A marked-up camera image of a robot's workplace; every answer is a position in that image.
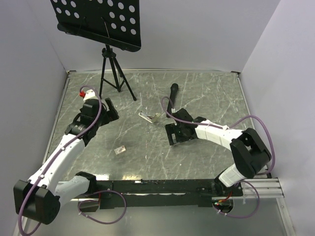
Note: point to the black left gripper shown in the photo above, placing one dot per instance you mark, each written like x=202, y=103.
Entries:
x=110, y=115

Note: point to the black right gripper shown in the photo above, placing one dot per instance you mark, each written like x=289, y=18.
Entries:
x=171, y=129

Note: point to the small cardboard piece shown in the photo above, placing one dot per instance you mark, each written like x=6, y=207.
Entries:
x=120, y=150

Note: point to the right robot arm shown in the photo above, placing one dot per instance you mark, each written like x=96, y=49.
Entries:
x=249, y=152

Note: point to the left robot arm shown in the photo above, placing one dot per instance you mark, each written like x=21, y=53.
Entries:
x=41, y=197

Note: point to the black microphone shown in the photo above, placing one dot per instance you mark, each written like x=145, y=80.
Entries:
x=173, y=93

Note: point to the black perforated music stand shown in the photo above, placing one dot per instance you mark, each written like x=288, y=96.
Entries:
x=115, y=23

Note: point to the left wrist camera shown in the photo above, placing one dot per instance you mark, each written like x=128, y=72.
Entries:
x=86, y=95

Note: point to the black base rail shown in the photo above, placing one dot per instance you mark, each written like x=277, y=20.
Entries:
x=197, y=192

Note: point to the aluminium frame rail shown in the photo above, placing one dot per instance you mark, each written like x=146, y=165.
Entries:
x=267, y=188

